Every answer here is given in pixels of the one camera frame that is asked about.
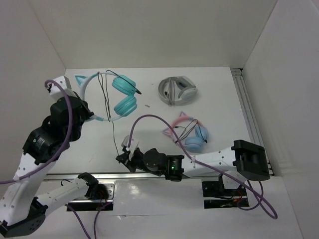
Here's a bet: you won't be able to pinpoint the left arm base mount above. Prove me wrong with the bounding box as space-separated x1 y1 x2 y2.
67 181 115 212

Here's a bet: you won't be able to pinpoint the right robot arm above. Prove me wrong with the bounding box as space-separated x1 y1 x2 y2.
116 140 270 195

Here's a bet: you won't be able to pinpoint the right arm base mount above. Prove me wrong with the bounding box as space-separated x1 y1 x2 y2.
202 178 250 209

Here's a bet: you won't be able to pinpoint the grey white folded headphones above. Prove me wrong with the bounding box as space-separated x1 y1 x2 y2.
158 76 197 106

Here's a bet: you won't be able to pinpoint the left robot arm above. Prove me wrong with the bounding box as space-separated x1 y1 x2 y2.
0 97 99 238

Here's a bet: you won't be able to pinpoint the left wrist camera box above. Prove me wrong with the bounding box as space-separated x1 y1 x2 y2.
44 76 76 101

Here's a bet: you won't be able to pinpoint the aluminium rail front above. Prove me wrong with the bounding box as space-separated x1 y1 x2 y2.
44 172 219 181

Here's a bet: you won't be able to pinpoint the aluminium rail right side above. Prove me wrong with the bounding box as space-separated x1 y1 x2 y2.
231 69 271 181

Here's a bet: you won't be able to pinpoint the black audio cable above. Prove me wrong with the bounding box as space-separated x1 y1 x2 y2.
97 70 143 155

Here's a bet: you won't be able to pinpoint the teal cat-ear headphones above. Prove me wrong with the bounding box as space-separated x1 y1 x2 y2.
74 70 142 122

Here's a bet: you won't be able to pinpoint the aluminium rail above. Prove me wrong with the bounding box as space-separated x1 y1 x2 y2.
44 172 219 181
231 69 271 181

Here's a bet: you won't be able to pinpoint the pink blue cat-ear headphones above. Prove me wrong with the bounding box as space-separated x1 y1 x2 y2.
170 111 209 153

